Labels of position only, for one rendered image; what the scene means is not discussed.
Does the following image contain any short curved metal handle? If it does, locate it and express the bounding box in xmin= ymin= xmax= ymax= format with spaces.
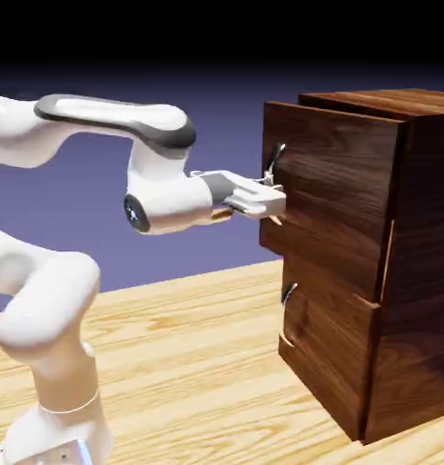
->
xmin=279 ymin=282 xmax=299 ymax=349

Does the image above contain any large dark wood door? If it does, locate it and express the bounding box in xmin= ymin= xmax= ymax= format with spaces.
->
xmin=259 ymin=101 xmax=410 ymax=303

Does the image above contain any small dark wood door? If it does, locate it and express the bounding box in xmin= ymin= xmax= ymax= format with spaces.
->
xmin=278 ymin=253 xmax=381 ymax=442

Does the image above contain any long curved metal handle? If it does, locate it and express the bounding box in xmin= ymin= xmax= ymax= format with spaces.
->
xmin=256 ymin=143 xmax=287 ymax=227

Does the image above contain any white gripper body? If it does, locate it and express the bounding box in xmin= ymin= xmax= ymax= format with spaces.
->
xmin=222 ymin=171 xmax=287 ymax=221

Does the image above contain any dark wood cabinet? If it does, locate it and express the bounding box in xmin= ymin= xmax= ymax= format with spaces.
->
xmin=278 ymin=87 xmax=444 ymax=446

